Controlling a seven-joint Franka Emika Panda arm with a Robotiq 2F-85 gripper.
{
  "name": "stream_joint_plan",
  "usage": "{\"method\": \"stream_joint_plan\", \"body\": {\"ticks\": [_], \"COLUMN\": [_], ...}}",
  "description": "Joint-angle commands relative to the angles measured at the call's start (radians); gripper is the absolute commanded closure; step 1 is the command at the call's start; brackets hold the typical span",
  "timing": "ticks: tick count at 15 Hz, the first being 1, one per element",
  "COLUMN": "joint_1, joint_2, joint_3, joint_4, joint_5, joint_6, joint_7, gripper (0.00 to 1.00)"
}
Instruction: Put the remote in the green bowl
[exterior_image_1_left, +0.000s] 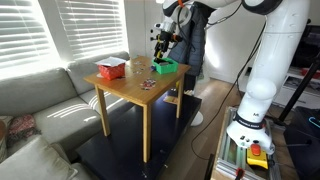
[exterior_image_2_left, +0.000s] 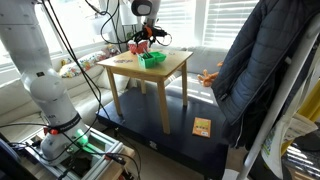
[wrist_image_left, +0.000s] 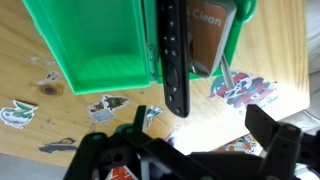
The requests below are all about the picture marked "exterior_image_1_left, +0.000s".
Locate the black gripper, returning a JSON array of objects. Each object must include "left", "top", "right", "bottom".
[{"left": 153, "top": 30, "right": 176, "bottom": 62}]

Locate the white window blind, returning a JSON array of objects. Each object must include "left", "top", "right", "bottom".
[
  {"left": 0, "top": 0, "right": 63, "bottom": 74},
  {"left": 54, "top": 0, "right": 130, "bottom": 62}
]

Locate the red patterned box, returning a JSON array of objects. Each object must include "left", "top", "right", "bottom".
[{"left": 94, "top": 56, "right": 127, "bottom": 81}]

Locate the light grey sofa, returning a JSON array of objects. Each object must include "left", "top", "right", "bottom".
[{"left": 0, "top": 51, "right": 132, "bottom": 180}]

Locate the white media cabinet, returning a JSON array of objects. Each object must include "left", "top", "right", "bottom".
[{"left": 273, "top": 65, "right": 320, "bottom": 108}]

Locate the floral patterned cushion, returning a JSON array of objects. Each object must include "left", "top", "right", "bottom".
[{"left": 6, "top": 114, "right": 42, "bottom": 145}]

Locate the dark blue low platform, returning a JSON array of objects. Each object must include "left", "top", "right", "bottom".
[{"left": 75, "top": 93, "right": 203, "bottom": 180}]

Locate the black monitor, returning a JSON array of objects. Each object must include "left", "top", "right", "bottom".
[{"left": 292, "top": 24, "right": 320, "bottom": 70}]

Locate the red emergency stop button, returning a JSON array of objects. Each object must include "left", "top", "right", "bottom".
[{"left": 246, "top": 142, "right": 270, "bottom": 170}]

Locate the black tripod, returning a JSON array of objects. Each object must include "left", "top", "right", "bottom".
[{"left": 277, "top": 53, "right": 320, "bottom": 125}]

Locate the small wooden table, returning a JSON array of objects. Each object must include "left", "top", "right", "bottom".
[{"left": 83, "top": 54, "right": 192, "bottom": 164}]

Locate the dark blue puffer jacket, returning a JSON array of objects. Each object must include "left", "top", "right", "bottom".
[{"left": 166, "top": 2, "right": 215, "bottom": 78}]

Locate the green plastic bowl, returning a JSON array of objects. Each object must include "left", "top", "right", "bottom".
[{"left": 151, "top": 57, "right": 180, "bottom": 75}]

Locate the black equipment case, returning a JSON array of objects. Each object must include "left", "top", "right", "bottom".
[{"left": 283, "top": 105, "right": 320, "bottom": 180}]

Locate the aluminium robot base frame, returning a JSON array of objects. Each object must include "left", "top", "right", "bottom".
[{"left": 210, "top": 105, "right": 282, "bottom": 180}]

